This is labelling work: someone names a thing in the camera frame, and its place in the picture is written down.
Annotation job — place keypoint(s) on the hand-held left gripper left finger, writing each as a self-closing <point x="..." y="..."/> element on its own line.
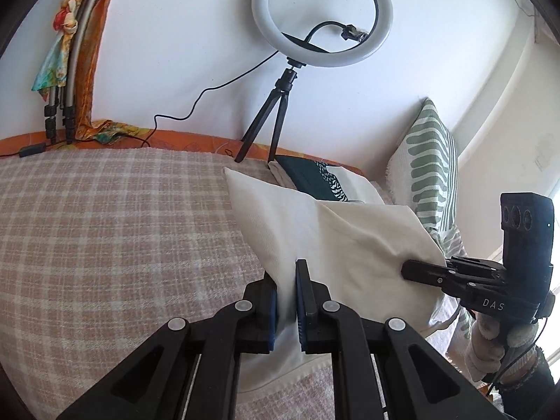
<point x="273" y="315"/>

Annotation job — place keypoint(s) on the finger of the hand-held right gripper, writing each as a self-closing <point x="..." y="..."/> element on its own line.
<point x="424" y="271"/>

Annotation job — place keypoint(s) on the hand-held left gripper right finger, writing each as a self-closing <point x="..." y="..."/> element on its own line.
<point x="301" y="306"/>

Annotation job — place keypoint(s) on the white camisole top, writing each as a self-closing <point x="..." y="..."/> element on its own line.
<point x="350" y="249"/>

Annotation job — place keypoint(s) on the person's right forearm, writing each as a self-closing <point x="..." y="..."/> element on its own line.
<point x="533" y="385"/>

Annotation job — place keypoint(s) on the person's right hand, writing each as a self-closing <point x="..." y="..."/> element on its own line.
<point x="485" y="337"/>

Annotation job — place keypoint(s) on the green striped white pillow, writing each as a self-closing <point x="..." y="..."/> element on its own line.
<point x="426" y="162"/>

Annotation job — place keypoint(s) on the dark green printed folded garment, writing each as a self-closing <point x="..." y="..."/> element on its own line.
<point x="302" y="175"/>

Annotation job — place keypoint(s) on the beige checked blanket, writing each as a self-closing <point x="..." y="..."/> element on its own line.
<point x="109" y="249"/>

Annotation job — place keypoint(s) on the orange bed sheet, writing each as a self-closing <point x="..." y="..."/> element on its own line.
<point x="183" y="140"/>

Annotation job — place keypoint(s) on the small black tripod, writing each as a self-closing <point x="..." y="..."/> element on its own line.
<point x="282" y="92"/>

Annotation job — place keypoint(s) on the orange patterned scarf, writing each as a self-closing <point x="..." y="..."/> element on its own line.
<point x="92" y="74"/>

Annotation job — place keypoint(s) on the folded silver tripod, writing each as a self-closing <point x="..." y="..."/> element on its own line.
<point x="76" y="74"/>

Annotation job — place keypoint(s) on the colourful braided scarf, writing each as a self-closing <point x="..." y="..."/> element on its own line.
<point x="54" y="65"/>

